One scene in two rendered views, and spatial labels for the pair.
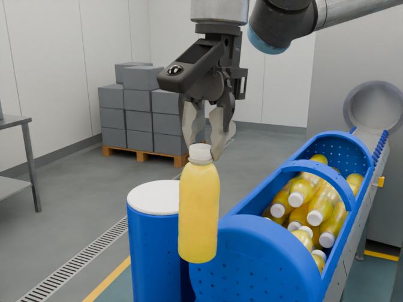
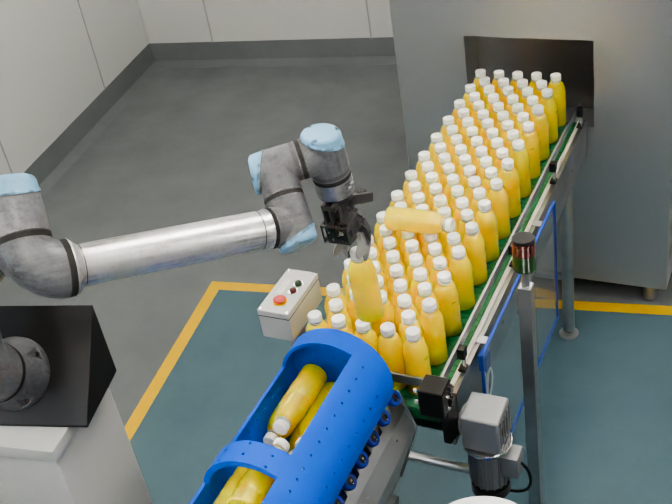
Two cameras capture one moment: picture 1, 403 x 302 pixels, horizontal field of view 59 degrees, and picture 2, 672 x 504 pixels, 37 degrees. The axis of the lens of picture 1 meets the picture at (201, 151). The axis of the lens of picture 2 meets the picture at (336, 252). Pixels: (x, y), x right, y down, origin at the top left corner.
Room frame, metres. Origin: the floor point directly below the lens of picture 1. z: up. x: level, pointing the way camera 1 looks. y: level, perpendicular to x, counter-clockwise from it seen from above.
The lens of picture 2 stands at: (2.57, -0.09, 2.81)
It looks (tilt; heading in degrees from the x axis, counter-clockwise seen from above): 35 degrees down; 179
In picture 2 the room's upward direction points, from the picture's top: 10 degrees counter-clockwise
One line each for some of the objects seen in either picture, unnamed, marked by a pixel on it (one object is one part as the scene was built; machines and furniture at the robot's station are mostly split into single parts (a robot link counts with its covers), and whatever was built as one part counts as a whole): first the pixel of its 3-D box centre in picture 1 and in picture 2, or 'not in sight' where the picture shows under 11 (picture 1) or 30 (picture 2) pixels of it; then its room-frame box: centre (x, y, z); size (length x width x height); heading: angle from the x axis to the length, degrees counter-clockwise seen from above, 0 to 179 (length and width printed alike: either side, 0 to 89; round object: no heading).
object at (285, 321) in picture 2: not in sight; (290, 304); (0.23, -0.20, 1.05); 0.20 x 0.10 x 0.10; 149
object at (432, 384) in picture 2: not in sight; (433, 398); (0.63, 0.13, 0.95); 0.10 x 0.07 x 0.10; 59
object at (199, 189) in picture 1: (198, 206); (364, 285); (0.56, 0.00, 1.31); 0.07 x 0.07 x 0.19
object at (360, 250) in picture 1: (365, 221); not in sight; (2.26, -1.18, 0.31); 0.06 x 0.06 x 0.63; 59
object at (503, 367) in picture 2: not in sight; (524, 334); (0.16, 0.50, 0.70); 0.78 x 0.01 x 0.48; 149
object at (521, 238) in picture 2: not in sight; (524, 261); (0.42, 0.45, 1.18); 0.06 x 0.06 x 0.16
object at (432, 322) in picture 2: not in sight; (432, 332); (0.42, 0.18, 0.99); 0.07 x 0.07 x 0.19
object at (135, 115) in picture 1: (153, 110); not in sight; (4.75, 0.65, 0.59); 1.20 x 0.80 x 1.19; 67
